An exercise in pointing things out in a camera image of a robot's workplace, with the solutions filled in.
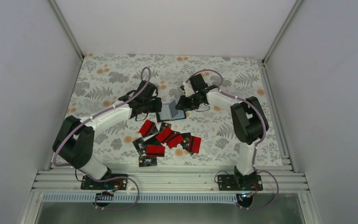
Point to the black card left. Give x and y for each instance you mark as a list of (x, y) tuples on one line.
[(140, 146)]

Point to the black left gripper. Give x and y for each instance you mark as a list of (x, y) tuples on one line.
[(157, 108)]

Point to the aluminium corner post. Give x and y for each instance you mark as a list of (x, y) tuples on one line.
[(63, 23), (282, 30)]

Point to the aluminium corner post left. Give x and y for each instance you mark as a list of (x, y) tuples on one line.
[(63, 23)]

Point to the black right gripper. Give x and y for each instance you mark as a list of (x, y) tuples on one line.
[(183, 105)]

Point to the black card holder wallet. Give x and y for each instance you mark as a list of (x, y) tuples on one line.
[(170, 113)]

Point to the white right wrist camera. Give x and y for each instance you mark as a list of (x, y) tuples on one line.
[(187, 88)]

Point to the black card right top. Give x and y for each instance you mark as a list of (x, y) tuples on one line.
[(185, 142)]

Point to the black card centre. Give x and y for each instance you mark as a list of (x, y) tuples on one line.
[(153, 141)]

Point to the small black card top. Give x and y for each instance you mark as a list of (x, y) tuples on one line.
[(163, 126)]

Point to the aluminium corner post right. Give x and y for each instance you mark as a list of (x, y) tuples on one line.
[(282, 30)]

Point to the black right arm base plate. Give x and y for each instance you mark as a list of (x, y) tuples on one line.
[(236, 183)]

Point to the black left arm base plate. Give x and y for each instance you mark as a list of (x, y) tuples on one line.
[(117, 184)]

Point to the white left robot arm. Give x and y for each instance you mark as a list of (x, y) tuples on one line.
[(74, 142)]

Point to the black VIP card bottom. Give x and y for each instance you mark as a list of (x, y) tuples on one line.
[(146, 161)]

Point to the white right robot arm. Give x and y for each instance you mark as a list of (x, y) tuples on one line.
[(249, 122)]

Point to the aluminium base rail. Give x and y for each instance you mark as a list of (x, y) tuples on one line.
[(163, 184)]

